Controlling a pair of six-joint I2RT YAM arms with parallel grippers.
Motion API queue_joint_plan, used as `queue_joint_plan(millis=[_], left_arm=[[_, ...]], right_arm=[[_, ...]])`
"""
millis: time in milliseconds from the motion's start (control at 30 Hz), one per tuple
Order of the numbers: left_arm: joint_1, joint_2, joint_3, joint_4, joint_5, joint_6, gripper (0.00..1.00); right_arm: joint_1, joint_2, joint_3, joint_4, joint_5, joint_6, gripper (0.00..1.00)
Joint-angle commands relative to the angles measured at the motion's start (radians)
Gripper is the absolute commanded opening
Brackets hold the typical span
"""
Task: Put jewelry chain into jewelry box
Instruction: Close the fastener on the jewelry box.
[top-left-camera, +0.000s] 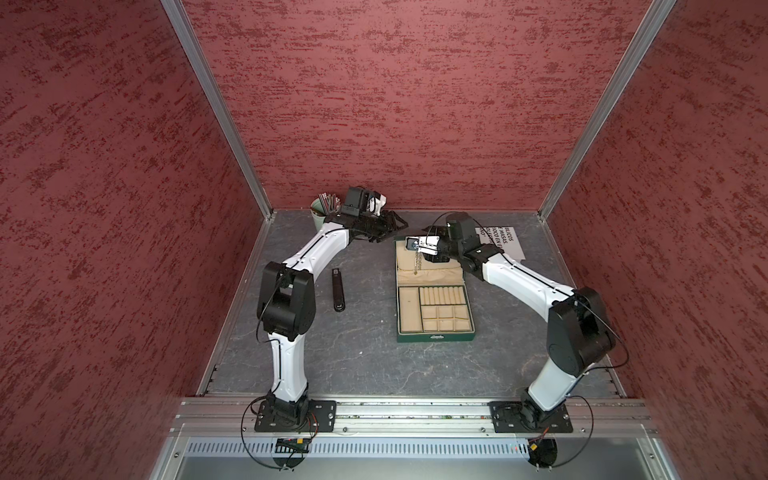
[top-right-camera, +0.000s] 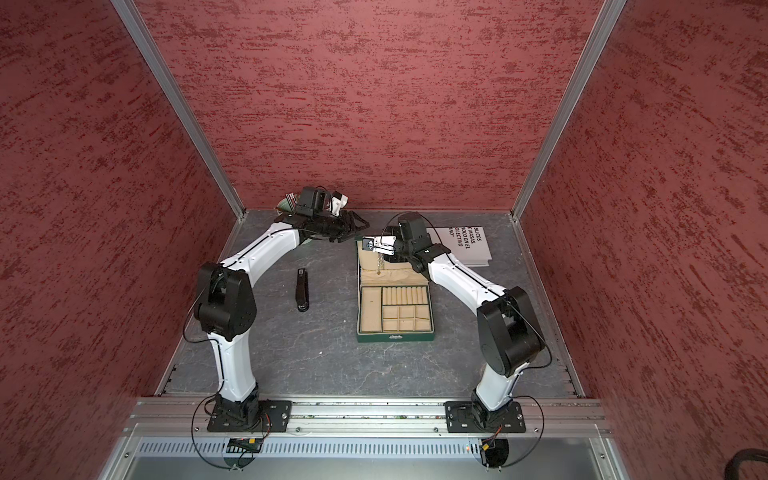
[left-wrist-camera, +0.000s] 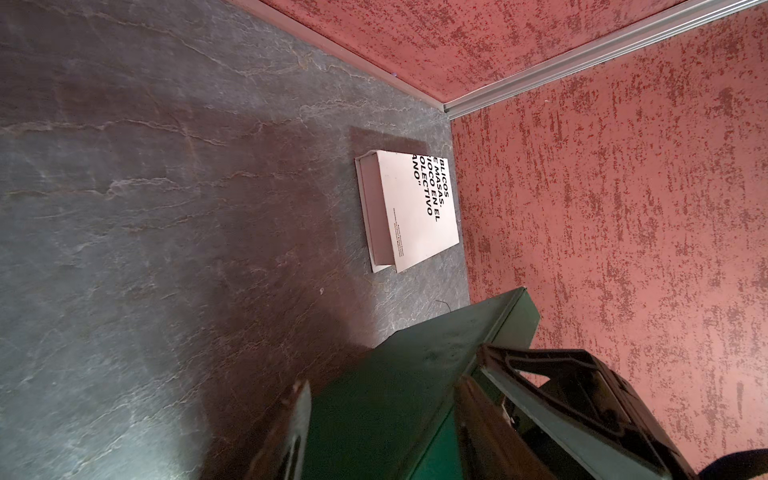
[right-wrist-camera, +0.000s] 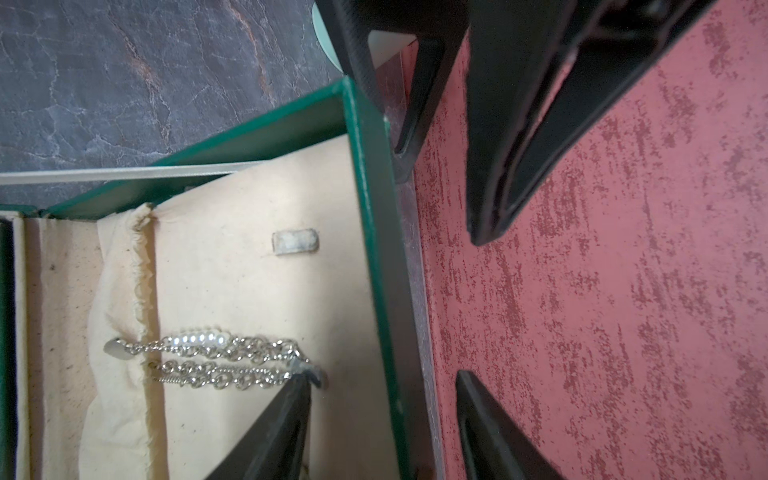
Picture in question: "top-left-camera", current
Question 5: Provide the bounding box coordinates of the white booklet black text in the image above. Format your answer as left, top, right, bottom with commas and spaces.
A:
475, 226, 526, 262

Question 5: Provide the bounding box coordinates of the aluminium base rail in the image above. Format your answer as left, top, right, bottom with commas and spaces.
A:
170, 395, 660, 438

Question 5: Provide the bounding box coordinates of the bundle of coloured pencils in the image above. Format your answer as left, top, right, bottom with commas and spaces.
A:
318, 193, 341, 216

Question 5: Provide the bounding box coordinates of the aluminium corner profile right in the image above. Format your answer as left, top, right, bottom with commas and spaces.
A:
538, 0, 676, 223

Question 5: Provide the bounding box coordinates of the aluminium corner profile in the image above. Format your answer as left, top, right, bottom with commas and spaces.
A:
161, 0, 273, 221
538, 0, 676, 223

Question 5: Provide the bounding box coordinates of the aluminium corner profile left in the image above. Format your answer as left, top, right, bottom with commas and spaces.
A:
161, 0, 273, 221

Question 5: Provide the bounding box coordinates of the mint green pencil cup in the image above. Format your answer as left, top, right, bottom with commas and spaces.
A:
310, 198, 328, 231

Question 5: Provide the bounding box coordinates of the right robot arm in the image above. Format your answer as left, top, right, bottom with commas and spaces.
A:
406, 212, 619, 426

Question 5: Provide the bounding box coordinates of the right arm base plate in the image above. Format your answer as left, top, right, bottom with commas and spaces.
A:
488, 401, 573, 435

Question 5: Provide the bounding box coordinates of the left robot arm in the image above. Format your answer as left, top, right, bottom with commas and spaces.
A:
258, 210, 408, 425

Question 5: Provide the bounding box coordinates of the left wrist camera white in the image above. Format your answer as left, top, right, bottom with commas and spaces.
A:
340, 187, 387, 217

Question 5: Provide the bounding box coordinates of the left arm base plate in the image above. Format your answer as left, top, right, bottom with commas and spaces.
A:
249, 399, 338, 434

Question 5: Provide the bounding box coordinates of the green jewelry box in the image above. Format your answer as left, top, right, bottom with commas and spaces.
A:
395, 237, 476, 343

